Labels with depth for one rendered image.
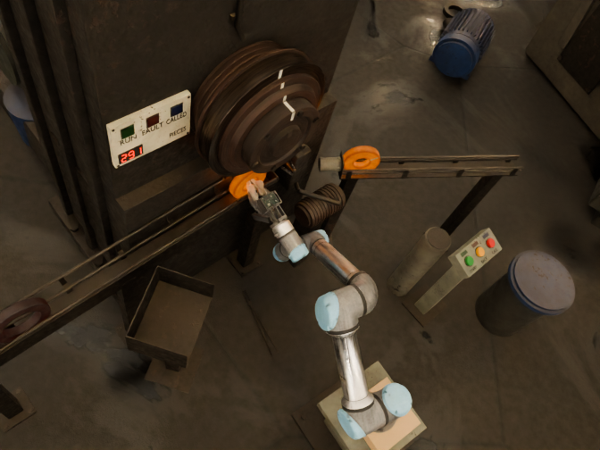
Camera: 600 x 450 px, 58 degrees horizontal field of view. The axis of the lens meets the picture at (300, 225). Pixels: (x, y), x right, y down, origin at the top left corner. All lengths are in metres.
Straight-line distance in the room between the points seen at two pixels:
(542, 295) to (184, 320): 1.59
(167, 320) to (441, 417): 1.40
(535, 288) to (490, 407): 0.62
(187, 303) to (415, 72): 2.48
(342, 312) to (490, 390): 1.27
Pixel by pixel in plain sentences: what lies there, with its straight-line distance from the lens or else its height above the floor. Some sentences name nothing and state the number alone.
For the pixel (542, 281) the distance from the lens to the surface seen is 2.73.
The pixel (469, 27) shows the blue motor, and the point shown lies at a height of 0.34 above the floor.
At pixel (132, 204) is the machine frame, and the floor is 0.87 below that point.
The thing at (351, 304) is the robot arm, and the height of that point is 0.83.
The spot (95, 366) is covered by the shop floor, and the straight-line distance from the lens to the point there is 2.57.
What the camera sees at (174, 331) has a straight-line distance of 1.96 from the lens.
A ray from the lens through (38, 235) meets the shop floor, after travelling 2.86.
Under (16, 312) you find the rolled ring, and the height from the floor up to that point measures 0.77.
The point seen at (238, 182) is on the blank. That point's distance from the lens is 2.02.
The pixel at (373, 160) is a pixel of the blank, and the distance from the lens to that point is 2.29.
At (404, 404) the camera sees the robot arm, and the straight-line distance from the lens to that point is 2.06.
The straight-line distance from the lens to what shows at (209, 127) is 1.64.
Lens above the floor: 2.45
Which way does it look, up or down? 58 degrees down
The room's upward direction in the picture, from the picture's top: 21 degrees clockwise
